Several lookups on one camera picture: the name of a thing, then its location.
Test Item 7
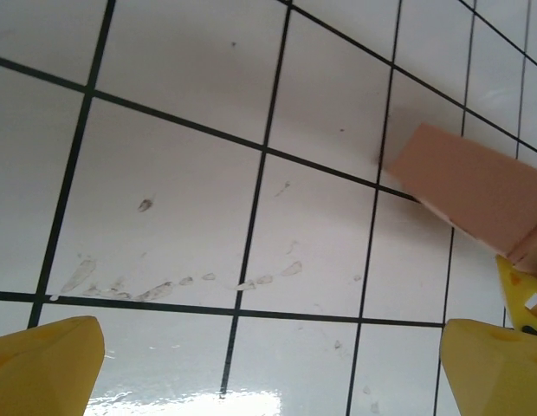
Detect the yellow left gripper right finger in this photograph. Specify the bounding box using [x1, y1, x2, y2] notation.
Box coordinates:
[439, 318, 537, 416]

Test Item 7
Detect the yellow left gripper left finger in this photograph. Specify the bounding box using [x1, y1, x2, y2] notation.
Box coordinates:
[0, 315, 107, 416]

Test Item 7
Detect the pink cloth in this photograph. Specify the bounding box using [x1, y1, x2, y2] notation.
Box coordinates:
[385, 122, 537, 279]

